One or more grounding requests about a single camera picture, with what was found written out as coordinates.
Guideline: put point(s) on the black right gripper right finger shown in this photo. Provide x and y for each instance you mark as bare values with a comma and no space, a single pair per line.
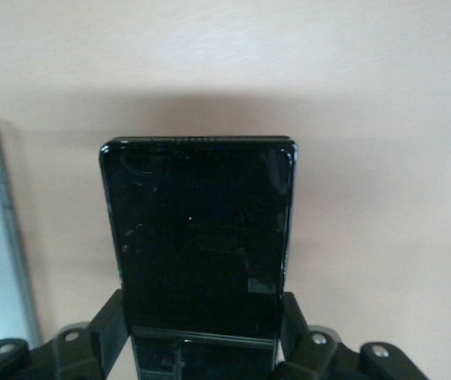
292,328

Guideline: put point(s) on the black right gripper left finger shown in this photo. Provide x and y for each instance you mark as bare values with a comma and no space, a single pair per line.
103,328

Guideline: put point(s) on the black smartphone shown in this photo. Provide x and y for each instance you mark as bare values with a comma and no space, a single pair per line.
202,237

